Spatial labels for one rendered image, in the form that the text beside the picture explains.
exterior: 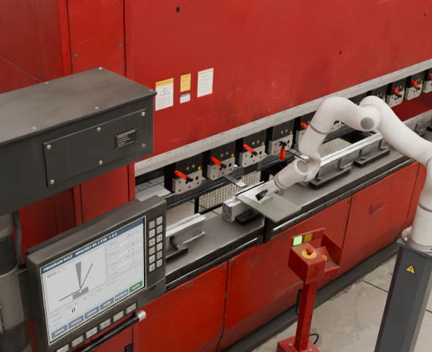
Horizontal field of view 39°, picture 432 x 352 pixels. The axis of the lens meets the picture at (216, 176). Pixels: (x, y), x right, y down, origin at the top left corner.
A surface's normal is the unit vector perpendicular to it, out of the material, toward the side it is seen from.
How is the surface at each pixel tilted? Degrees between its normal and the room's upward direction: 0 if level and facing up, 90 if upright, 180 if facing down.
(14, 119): 0
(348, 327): 0
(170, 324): 90
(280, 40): 90
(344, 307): 0
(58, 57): 90
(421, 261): 90
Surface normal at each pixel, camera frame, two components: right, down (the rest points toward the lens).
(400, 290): -0.61, 0.37
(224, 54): 0.67, 0.40
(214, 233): 0.05, -0.87
